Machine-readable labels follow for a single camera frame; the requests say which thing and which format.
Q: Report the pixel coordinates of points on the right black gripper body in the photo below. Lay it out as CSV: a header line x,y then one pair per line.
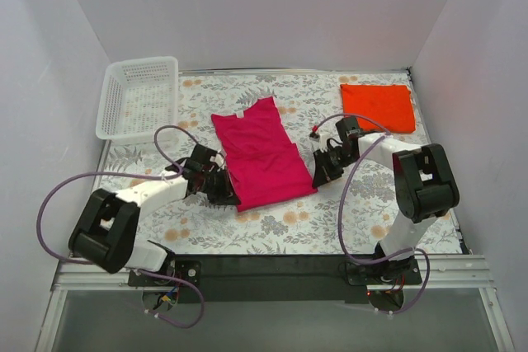
x,y
326,167

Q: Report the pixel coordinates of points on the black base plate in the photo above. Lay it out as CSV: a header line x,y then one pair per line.
x,y
271,278

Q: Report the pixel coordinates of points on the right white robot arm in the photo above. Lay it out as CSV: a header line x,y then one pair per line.
x,y
424,186

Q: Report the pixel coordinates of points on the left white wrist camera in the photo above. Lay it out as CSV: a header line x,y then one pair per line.
x,y
218,159

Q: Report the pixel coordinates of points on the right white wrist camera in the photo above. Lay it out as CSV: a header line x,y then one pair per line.
x,y
319,141

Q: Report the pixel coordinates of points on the folded orange t shirt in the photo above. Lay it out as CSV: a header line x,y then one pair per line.
x,y
391,106

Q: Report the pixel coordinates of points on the floral table mat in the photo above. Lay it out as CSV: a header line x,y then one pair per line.
x,y
350,214

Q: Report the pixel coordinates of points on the pink t shirt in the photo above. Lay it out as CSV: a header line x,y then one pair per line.
x,y
264,165

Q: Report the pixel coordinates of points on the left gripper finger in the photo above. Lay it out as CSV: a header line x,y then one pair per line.
x,y
229,198
227,186

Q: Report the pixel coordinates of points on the white plastic basket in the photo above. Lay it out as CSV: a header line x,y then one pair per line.
x,y
137,97

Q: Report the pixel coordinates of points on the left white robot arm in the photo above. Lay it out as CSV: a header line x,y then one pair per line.
x,y
106,232

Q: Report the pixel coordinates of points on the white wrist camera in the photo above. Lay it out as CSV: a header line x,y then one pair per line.
x,y
319,141
218,159

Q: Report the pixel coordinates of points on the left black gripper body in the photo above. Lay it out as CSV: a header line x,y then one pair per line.
x,y
223,189

